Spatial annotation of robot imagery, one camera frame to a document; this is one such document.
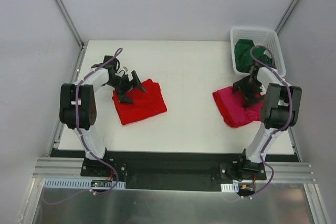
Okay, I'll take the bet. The red t shirt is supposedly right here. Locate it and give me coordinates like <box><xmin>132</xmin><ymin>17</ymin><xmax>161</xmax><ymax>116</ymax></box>
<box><xmin>112</xmin><ymin>79</ymin><xmax>167</xmax><ymax>125</ymax></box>
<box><xmin>212</xmin><ymin>90</ymin><xmax>263</xmax><ymax>129</ymax></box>

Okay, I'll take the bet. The white plastic basket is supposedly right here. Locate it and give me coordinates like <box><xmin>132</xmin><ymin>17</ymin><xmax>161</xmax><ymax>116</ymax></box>
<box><xmin>230</xmin><ymin>26</ymin><xmax>286</xmax><ymax>77</ymax></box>

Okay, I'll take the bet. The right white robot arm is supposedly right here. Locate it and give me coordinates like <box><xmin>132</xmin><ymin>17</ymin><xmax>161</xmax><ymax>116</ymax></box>
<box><xmin>226</xmin><ymin>60</ymin><xmax>302</xmax><ymax>181</ymax></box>

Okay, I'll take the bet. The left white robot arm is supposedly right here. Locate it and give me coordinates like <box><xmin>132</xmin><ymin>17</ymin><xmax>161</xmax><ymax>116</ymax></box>
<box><xmin>59</xmin><ymin>55</ymin><xmax>147</xmax><ymax>176</ymax></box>

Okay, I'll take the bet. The green t shirt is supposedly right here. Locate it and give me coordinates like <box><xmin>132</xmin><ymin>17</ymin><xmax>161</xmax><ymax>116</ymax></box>
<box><xmin>234</xmin><ymin>39</ymin><xmax>275</xmax><ymax>73</ymax></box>

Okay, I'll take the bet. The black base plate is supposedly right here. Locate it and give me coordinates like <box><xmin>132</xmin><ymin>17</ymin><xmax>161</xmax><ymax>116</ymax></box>
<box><xmin>80</xmin><ymin>151</ymin><xmax>267</xmax><ymax>191</ymax></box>

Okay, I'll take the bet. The aluminium rail frame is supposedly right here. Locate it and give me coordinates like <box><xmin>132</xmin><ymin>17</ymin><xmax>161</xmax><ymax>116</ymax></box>
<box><xmin>33</xmin><ymin>40</ymin><xmax>328</xmax><ymax>223</ymax></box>

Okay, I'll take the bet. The right white cable duct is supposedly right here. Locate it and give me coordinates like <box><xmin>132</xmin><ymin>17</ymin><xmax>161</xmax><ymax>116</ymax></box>
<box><xmin>220</xmin><ymin>183</ymin><xmax>239</xmax><ymax>193</ymax></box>

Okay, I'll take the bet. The white cable duct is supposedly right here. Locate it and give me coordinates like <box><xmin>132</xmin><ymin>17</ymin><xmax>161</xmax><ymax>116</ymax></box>
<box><xmin>44</xmin><ymin>178</ymin><xmax>126</xmax><ymax>190</ymax></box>
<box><xmin>220</xmin><ymin>183</ymin><xmax>239</xmax><ymax>193</ymax></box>

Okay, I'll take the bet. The left white cable duct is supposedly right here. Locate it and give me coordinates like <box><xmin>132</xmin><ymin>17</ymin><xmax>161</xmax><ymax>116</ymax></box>
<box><xmin>44</xmin><ymin>178</ymin><xmax>126</xmax><ymax>190</ymax></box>

